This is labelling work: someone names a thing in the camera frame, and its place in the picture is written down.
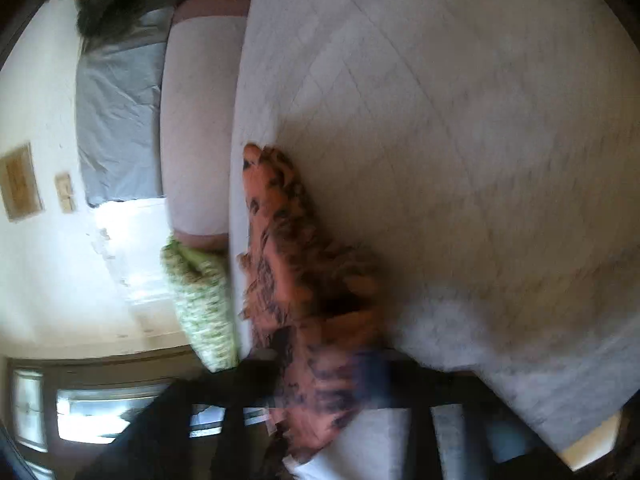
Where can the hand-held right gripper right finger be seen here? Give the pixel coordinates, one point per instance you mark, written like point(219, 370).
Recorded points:
point(372, 382)

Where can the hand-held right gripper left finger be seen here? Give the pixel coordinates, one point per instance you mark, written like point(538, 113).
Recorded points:
point(235, 395)

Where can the orange black floral blouse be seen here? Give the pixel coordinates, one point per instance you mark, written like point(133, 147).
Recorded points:
point(310, 280)

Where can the green checkered pillow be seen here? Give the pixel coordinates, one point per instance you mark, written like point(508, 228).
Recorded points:
point(202, 305)

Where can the bed with pale quilted sheet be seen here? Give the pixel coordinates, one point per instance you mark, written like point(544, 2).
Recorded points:
point(450, 150)

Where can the pink bolster cushion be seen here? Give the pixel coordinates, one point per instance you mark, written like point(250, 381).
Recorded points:
point(200, 110)

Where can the grey blue pillow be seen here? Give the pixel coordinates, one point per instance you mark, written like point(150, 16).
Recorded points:
point(120, 120)

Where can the dark fuzzy cloth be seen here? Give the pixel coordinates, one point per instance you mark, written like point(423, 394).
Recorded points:
point(115, 7)

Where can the small wall switch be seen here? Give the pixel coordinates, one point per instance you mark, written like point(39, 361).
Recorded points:
point(65, 192)

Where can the wooden wall frame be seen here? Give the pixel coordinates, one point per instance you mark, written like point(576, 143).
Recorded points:
point(20, 182)

